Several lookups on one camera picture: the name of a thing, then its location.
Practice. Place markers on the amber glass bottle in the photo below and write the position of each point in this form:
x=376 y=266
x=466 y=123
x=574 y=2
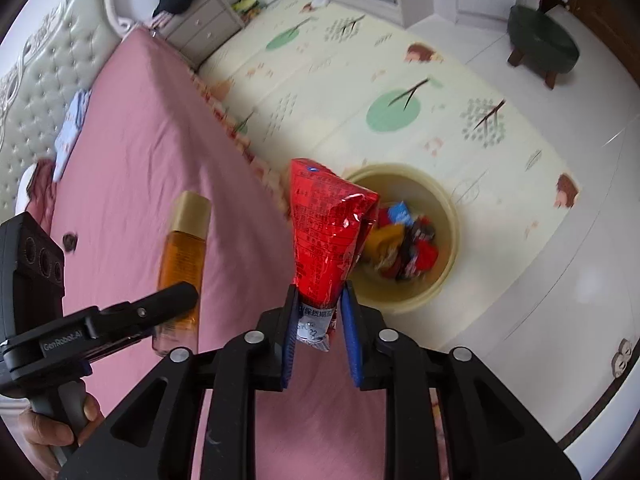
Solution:
x=182 y=245

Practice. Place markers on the dark pink pillow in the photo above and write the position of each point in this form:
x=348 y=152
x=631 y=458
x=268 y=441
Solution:
x=42 y=190

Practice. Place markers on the blue white cloth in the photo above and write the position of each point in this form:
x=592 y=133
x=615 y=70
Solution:
x=70 y=130

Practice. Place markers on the cream plastic bin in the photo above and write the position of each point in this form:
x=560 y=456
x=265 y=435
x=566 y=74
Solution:
x=435 y=282

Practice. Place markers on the green round stool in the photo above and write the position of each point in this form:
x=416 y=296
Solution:
x=542 y=35

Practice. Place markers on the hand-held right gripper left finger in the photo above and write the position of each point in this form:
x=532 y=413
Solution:
x=289 y=340

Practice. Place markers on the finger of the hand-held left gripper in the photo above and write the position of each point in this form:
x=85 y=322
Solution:
x=150 y=307

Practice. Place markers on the person's left hand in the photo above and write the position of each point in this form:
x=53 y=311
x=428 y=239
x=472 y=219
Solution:
x=40 y=430

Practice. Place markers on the tufted grey headboard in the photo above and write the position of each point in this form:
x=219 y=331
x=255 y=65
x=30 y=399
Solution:
x=60 y=55

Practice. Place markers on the yellow green toy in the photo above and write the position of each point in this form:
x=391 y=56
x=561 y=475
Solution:
x=245 y=5

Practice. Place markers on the tree print play mat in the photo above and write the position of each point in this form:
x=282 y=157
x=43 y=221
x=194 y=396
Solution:
x=350 y=75

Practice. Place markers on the grey nightstand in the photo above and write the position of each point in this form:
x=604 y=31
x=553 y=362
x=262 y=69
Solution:
x=210 y=25

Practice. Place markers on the pile of colourful wrappers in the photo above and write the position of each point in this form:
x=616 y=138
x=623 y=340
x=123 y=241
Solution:
x=415 y=250

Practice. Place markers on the red snack wrapper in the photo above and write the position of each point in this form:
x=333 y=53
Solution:
x=320 y=230

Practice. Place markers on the pink bed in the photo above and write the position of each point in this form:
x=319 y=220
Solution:
x=150 y=150

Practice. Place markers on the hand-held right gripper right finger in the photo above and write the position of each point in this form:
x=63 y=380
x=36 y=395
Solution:
x=352 y=345

